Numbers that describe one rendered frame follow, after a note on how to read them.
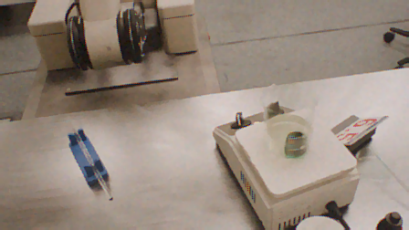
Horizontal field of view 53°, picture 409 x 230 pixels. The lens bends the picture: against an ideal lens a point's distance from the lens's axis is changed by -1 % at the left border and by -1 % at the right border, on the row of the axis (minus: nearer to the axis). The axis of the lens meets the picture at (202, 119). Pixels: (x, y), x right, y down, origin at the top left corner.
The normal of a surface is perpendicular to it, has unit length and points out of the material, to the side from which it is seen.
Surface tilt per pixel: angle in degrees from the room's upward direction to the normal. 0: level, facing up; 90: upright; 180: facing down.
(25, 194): 0
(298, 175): 0
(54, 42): 90
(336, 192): 90
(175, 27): 90
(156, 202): 0
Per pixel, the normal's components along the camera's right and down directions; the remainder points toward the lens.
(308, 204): 0.35, 0.62
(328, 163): -0.08, -0.73
